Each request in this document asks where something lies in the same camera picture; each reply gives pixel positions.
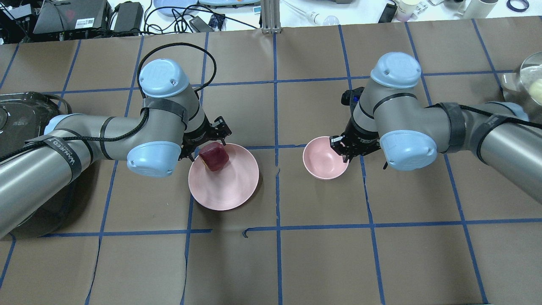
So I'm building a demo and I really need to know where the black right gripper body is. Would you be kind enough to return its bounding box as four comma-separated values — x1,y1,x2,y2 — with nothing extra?
329,87,381,164

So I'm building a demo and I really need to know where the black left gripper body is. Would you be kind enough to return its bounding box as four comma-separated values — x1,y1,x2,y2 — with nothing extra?
180,116,232,161

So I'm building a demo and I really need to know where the red apple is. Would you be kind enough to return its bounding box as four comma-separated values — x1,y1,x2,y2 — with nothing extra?
198,141,229,172

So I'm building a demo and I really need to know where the small pink bowl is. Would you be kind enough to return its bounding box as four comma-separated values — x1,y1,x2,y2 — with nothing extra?
302,136,349,181

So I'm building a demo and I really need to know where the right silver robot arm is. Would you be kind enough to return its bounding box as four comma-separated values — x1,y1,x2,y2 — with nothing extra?
329,52,541,171

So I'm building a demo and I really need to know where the pink plate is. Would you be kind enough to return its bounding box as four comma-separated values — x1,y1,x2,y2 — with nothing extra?
188,143,260,211

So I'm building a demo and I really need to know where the blue plate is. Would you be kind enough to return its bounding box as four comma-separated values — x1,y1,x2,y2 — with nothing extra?
153,0,198,17

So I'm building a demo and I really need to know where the light bulb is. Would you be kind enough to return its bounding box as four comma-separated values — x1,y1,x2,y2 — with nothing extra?
307,11,340,26

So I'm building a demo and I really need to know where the black power brick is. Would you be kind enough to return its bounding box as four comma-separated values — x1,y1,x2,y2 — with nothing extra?
112,1,143,36

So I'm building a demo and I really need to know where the white purple cup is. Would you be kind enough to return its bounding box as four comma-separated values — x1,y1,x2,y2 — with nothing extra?
395,0,420,22

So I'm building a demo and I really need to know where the white mug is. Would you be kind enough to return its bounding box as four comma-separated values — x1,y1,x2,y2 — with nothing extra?
458,0,498,19

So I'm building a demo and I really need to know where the dark grey rice cooker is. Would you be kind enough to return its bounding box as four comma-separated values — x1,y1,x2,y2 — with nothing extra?
0,92,72,156

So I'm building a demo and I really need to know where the steel pot with lid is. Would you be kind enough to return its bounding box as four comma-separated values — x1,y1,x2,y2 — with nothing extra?
501,52,542,107

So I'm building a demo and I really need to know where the black laptop box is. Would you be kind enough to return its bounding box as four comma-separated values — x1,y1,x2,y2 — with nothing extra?
33,0,111,35

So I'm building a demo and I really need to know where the white steamed bun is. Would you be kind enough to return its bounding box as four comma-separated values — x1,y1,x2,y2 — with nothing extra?
527,78,542,105

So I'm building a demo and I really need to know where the aluminium frame post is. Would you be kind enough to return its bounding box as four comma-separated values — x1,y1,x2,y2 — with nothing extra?
260,0,282,34

